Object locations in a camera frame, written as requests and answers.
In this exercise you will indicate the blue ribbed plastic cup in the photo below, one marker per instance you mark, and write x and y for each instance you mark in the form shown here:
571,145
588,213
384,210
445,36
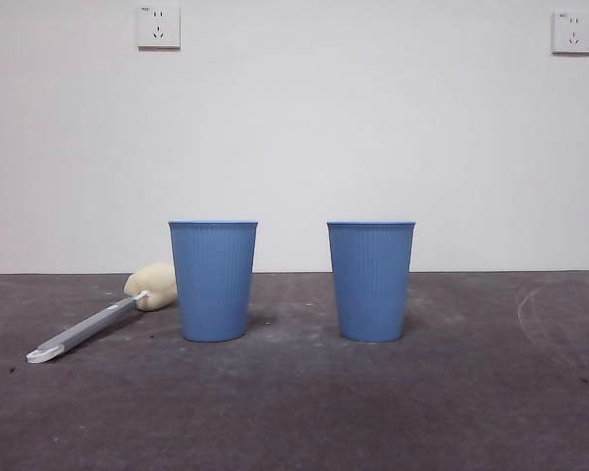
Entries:
213,284
371,284

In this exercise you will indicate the white wall socket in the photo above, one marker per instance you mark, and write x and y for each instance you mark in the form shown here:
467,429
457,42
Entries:
159,27
572,33

